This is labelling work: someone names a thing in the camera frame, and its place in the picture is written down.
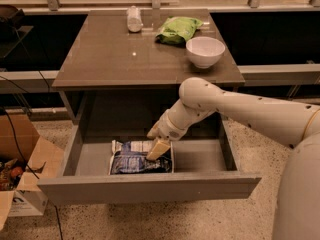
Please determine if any clear plastic bottle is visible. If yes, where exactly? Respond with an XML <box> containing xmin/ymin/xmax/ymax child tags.
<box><xmin>127</xmin><ymin>6</ymin><xmax>143</xmax><ymax>33</ymax></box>

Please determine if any grey cabinet with counter top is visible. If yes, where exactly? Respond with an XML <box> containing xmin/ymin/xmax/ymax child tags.
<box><xmin>53</xmin><ymin>9</ymin><xmax>244</xmax><ymax>121</ymax></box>

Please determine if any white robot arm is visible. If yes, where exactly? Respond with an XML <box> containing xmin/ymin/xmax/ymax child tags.
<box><xmin>147</xmin><ymin>77</ymin><xmax>320</xmax><ymax>240</ymax></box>

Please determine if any blue chip bag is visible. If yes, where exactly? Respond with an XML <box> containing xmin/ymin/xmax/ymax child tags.
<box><xmin>109</xmin><ymin>140</ymin><xmax>174</xmax><ymax>175</ymax></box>

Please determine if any white ceramic bowl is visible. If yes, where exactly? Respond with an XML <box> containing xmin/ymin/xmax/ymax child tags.
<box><xmin>186</xmin><ymin>36</ymin><xmax>225</xmax><ymax>69</ymax></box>

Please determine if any black device on shelf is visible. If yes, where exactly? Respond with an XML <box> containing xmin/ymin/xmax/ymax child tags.
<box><xmin>0</xmin><ymin>5</ymin><xmax>32</xmax><ymax>60</ymax></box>

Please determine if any green chip bag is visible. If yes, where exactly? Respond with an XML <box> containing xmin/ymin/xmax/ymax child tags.
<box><xmin>155</xmin><ymin>16</ymin><xmax>203</xmax><ymax>45</ymax></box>

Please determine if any brown cardboard box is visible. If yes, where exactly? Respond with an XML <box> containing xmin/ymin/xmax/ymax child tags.
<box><xmin>0</xmin><ymin>115</ymin><xmax>63</xmax><ymax>229</ymax></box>

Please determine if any open grey top drawer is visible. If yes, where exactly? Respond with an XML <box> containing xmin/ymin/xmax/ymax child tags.
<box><xmin>37</xmin><ymin>89</ymin><xmax>263</xmax><ymax>206</ymax></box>

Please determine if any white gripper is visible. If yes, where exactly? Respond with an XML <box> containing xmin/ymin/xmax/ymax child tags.
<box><xmin>146</xmin><ymin>110</ymin><xmax>187</xmax><ymax>161</ymax></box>

